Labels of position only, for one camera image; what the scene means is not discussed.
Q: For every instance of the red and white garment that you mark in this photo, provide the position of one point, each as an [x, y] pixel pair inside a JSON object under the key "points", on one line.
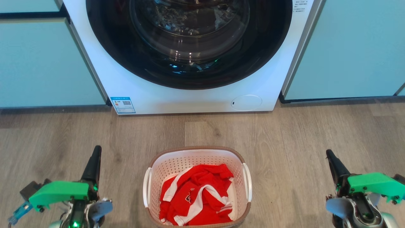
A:
{"points": [[196, 196]]}

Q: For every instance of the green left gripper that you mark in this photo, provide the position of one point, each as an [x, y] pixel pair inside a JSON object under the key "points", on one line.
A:
{"points": [[60, 191]]}

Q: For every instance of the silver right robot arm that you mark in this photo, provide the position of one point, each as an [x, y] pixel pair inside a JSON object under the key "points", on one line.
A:
{"points": [[390, 221]]}

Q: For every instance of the round white filter cover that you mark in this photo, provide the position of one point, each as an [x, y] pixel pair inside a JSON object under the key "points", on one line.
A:
{"points": [[246, 102]]}

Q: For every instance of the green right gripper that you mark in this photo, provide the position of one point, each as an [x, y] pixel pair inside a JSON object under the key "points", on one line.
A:
{"points": [[373, 185]]}

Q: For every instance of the narrow teal cabinet drawer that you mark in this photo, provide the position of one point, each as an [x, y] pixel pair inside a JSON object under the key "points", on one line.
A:
{"points": [[28, 4]]}

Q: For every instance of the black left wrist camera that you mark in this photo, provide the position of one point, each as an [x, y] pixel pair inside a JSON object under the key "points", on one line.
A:
{"points": [[30, 190]]}

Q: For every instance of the beige perforated laundry basket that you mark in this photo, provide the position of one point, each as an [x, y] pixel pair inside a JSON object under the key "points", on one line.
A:
{"points": [[196, 158]]}

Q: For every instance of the black round washer door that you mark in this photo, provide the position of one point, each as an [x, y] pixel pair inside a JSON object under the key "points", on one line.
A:
{"points": [[190, 72]]}

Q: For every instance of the white front-load washing machine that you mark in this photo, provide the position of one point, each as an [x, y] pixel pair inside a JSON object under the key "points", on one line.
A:
{"points": [[196, 99]]}

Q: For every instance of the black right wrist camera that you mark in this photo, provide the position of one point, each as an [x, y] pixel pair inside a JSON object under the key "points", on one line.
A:
{"points": [[400, 180]]}

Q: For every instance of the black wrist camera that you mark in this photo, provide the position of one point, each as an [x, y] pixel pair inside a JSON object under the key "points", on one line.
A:
{"points": [[30, 190], [400, 180]]}

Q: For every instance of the large teal cabinet door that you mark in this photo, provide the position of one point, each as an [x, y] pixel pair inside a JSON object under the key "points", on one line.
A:
{"points": [[44, 63], [348, 47]]}

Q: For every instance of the blue energy label sticker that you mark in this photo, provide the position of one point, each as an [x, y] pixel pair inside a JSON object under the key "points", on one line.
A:
{"points": [[122, 105]]}

